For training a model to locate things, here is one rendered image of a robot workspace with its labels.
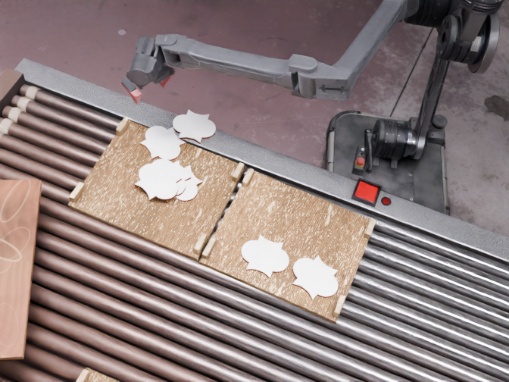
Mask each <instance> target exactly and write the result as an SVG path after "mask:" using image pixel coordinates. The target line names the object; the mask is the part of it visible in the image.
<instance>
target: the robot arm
mask: <svg viewBox="0 0 509 382"><path fill-rule="evenodd" d="M418 7H419V0H383V1H382V4H381V5H380V6H379V8H378V9H377V11H376V12H375V14H374V15H373V16H372V17H371V19H370V20H369V21H368V22H367V24H366V25H365V27H364V28H363V29H362V31H361V32H360V33H359V34H358V36H357V37H356V39H355V40H354V41H353V43H352V44H351V45H350V46H349V48H348V49H347V51H346V52H345V54H344V55H343V56H342V57H341V58H340V59H339V60H338V61H337V62H336V63H335V64H334V65H333V66H329V65H327V64H324V63H321V62H319V61H317V60H316V59H315V58H312V57H308V56H303V55H297V54H293V55H292V56H291V58H290V59H289V60H283V59H277V58H270V57H266V56H262V55H255V54H251V53H247V52H240V51H236V50H232V49H225V48H221V47H217V46H213V45H208V44H204V43H202V42H199V41H198V40H195V39H189V38H188V37H187V36H183V35H179V34H175V33H171V34H168V35H157V38H156V40H155V39H154V38H152V37H150V36H143V37H140V38H138V39H137V40H136V54H135V55H134V56H133V59H132V62H131V65H130V69H129V71H128V72H127V73H126V78H125V79H123V80H121V85H122V86H123V87H124V88H125V89H126V90H127V92H128V93H129V94H130V95H131V97H132V99H133V101H134V102H135V103H136V104H137V105H138V104H139V100H140V98H141V96H142V94H141V92H140V91H139V90H138V89H137V88H136V87H135V86H134V85H133V84H132V82H133V83H135V84H136V85H137V86H138V87H139V88H140V89H142V87H143V86H146V85H147V84H149V83H150V82H153V83H155V84H157V83H160V84H161V86H162V87H163V88H164V87H165V86H166V85H167V83H168V82H169V81H170V80H171V78H172V77H173V76H174V75H175V70H174V69H173V68H172V67H175V68H179V69H184V68H185V67H186V68H190V69H194V68H197V69H204V70H212V71H215V72H219V73H223V74H229V75H233V76H237V77H243V78H247V79H251V80H257V81H261V82H265V83H271V84H274V85H277V86H281V87H284V88H285V89H288V90H291V92H292V96H297V97H300V98H304V99H332V100H344V101H347V100H348V99H349V98H350V96H351V89H352V88H353V86H354V84H355V82H356V79H357V78H358V77H359V75H360V74H361V72H362V70H363V69H364V68H365V67H366V65H367V64H368V62H369V61H370V59H371V58H372V57H373V56H374V54H375V53H376V51H377V50H378V48H379V47H380V46H381V45H382V43H383V42H384V40H385V39H386V37H387V36H388V35H389V34H390V32H391V31H392V29H393V28H394V26H395V25H396V24H397V23H401V22H402V21H403V20H404V19H405V18H406V17H410V16H412V15H414V14H415V13H416V12H417V11H418ZM164 79H165V81H164V82H163V80H164Z"/></svg>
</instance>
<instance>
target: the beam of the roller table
mask: <svg viewBox="0 0 509 382"><path fill-rule="evenodd" d="M14 70H16V71H19V72H21V73H23V75H24V78H25V81H26V84H27V85H28V86H35V87H37V88H40V89H41V90H42V91H45V92H48V93H51V94H52V95H55V96H58V97H61V98H63V99H66V100H69V101H71V102H75V103H77V104H79V105H82V106H85V107H87V108H91V109H92V110H95V111H98V112H101V113H103V114H106V115H109V116H111V117H115V118H116V119H119V120H123V118H124V117H127V118H129V121H132V122H134V123H137V124H140V125H142V126H144V127H147V128H150V127H154V126H161V127H164V128H166V129H167V130H168V129H170V128H172V127H173V120H174V119H175V117H177V116H179V115H177V114H174V113H171V112H169V111H165V110H164V109H161V108H157V107H155V106H153V105H150V104H147V103H144V102H141V101H139V104H138V105H137V104H136V103H135V102H134V101H133V99H132V98H130V97H129V96H126V95H123V94H120V93H118V92H115V91H112V90H109V89H106V88H104V87H102V86H98V85H96V84H94V83H90V82H88V81H85V80H82V79H80V78H77V77H74V76H71V75H69V74H66V73H63V72H61V71H59V70H55V69H53V68H50V67H47V66H45V65H42V64H39V63H36V62H35V61H31V60H29V59H26V58H24V59H23V60H22V61H21V62H20V63H19V65H18V66H17V67H16V68H15V69H14ZM181 140H182V141H183V142H186V143H188V144H190V145H193V146H196V147H198V148H200V149H204V150H205V151H208V152H211V153H214V154H215V155H219V156H221V157H223V158H227V159H229V160H231V161H234V162H236V163H239V162H241V163H243V164H244V166H245V167H246V168H252V169H254V171H257V172H260V173H262V174H266V175H268V176H270V177H274V178H276V179H278V180H281V181H284V182H287V183H290V184H292V185H294V186H298V187H300V188H302V189H306V190H308V191H310V192H313V193H316V194H318V195H321V196H324V197H327V198H328V199H332V200H334V201H337V202H340V203H342V204H345V205H348V206H351V207H352V208H356V209H358V210H361V211H364V212H366V213H369V214H372V215H374V216H377V217H379V218H382V219H385V220H387V221H391V222H392V223H395V224H398V225H401V226H403V227H406V228H409V229H411V230H415V231H417V232H419V233H422V234H425V235H427V236H431V237H433V238H435V239H438V240H441V241H443V242H446V243H449V244H451V245H453V246H456V247H459V248H462V249H465V250H467V251H469V252H473V253H475V254H477V255H481V256H483V257H486V258H489V259H491V260H493V261H497V262H499V263H502V264H504V265H507V266H509V237H506V236H502V235H501V234H498V233H495V232H492V231H490V230H487V229H484V228H481V227H478V226H476V225H474V224H470V223H468V222H466V221H462V220H460V219H457V218H454V217H452V216H449V215H447V214H443V213H441V212H439V211H435V210H433V209H431V208H427V207H425V206H422V205H419V204H417V203H414V202H411V201H408V200H406V199H403V198H401V197H398V196H394V195H392V194H390V193H387V192H384V191H382V190H381V191H380V194H379V197H378V199H377V202H376V206H375V208H374V207H371V206H369V205H365V204H364V203H361V202H358V201H355V200H353V199H351V197H352V194H353V192H354V188H355V186H356V184H357V181H355V180H352V179H349V178H347V177H343V176H341V175H339V174H335V173H333V172H331V171H327V170H325V169H322V168H319V167H317V166H314V165H312V164H308V163H306V162H304V161H300V160H298V159H296V158H293V157H290V156H288V155H284V154H282V153H279V152H276V151H274V150H272V149H268V148H265V147H263V146H259V145H258V144H255V143H253V142H249V141H247V140H244V139H241V138H239V137H237V136H233V135H231V134H228V133H225V132H223V131H220V130H217V129H216V131H215V134H214V135H213V136H212V137H211V138H208V139H201V144H199V143H198V142H196V141H194V140H191V139H181ZM382 197H388V198H390V199H391V201H392V202H391V205H383V204H382V203H381V199H382Z"/></svg>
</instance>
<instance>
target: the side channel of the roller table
mask: <svg viewBox="0 0 509 382"><path fill-rule="evenodd" d="M24 84H26V81H25V78H24V75H23V73H21V72H19V71H16V70H13V69H10V68H7V69H6V70H5V71H4V72H3V74H2V75H1V76H0V117H2V112H3V110H4V108H5V107H6V106H11V100H12V98H13V97H14V96H15V95H19V96H20V88H21V87H22V85H24ZM11 107H12V106H11ZM2 118H3V117H2Z"/></svg>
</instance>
